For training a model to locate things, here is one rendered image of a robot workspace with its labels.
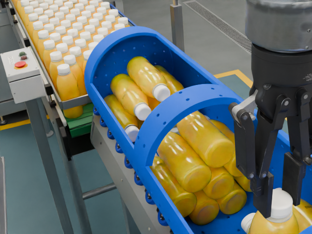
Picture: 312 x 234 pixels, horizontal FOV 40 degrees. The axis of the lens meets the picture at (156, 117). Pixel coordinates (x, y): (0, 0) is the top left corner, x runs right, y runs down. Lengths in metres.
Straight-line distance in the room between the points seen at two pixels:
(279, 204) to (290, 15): 0.27
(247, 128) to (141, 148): 0.42
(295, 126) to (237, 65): 3.22
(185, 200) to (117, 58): 0.52
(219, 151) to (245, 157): 0.35
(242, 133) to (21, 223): 2.09
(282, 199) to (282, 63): 0.22
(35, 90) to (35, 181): 1.36
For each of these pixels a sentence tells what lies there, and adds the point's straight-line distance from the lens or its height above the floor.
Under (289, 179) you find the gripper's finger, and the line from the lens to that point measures 0.59.
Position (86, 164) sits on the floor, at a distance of 2.75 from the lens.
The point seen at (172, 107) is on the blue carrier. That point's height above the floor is 1.22.
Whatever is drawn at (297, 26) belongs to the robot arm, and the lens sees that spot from 0.42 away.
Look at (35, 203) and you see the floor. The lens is 2.58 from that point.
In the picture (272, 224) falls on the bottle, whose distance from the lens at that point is 0.60.
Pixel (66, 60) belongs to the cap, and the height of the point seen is 1.08.
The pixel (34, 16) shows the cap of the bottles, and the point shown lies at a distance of 1.96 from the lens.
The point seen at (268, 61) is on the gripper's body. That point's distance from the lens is 0.45.
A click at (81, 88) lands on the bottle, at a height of 0.97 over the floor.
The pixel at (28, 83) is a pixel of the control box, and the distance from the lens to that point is 1.41.
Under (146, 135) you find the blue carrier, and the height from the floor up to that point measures 1.17.
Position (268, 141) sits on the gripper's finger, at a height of 1.36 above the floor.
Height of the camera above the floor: 1.66
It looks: 33 degrees down
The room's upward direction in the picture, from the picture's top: 6 degrees counter-clockwise
